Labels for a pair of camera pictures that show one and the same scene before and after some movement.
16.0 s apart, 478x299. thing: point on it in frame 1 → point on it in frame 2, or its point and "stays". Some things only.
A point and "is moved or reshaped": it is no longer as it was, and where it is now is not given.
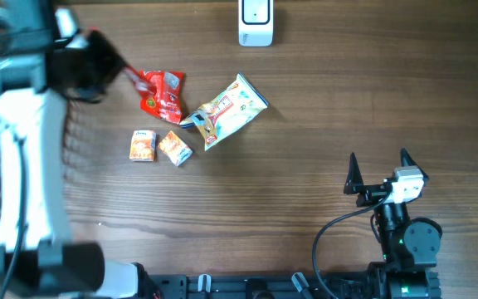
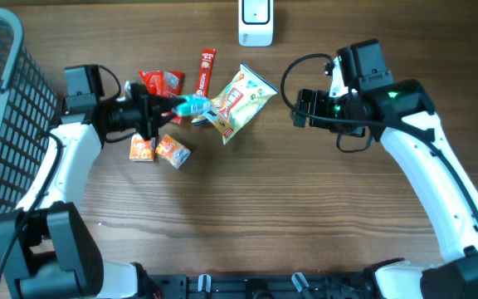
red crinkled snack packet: x=166 y=102 stays
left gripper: x=114 y=65 → x=151 y=106
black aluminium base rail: x=275 y=286 stays
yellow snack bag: x=226 y=113 is moved or reshaped
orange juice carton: x=142 y=145 stays
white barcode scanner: x=256 y=23 stays
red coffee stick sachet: x=142 y=82 → x=205 y=71
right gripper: x=370 y=193 → x=320 y=100
